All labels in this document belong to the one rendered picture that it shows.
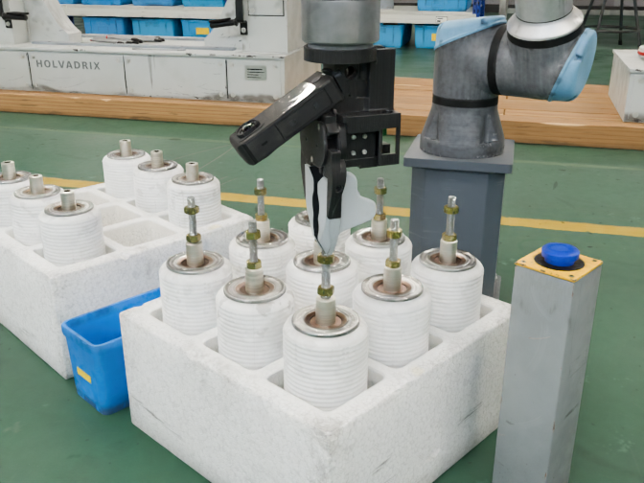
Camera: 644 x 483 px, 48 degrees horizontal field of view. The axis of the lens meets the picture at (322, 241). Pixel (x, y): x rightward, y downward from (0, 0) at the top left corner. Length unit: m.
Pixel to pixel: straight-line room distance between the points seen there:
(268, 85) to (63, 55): 0.91
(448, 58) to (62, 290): 0.73
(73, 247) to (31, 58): 2.25
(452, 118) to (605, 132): 1.48
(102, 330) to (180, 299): 0.27
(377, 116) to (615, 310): 0.88
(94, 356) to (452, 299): 0.50
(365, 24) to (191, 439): 0.57
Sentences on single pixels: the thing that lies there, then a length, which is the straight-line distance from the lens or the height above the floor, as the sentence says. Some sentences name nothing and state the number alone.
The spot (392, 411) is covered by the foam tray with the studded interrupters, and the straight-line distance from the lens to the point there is 0.83.
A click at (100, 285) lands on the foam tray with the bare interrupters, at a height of 0.14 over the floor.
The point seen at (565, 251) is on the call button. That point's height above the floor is 0.33.
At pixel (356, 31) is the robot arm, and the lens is 0.69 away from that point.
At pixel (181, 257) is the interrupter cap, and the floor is 0.25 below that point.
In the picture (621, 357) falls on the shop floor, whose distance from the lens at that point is 1.33.
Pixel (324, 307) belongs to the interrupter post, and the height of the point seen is 0.27.
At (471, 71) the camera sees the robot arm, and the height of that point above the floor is 0.45.
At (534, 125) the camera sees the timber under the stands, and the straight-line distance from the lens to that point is 2.70.
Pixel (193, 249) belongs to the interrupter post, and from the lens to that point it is 0.95.
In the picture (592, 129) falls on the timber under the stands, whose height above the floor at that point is 0.06.
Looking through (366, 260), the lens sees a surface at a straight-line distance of 1.00.
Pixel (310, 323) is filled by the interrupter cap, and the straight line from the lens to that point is 0.80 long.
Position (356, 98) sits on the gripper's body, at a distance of 0.72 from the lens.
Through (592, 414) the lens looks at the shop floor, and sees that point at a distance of 1.16.
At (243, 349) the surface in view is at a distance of 0.87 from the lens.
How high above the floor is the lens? 0.63
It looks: 22 degrees down
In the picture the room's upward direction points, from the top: straight up
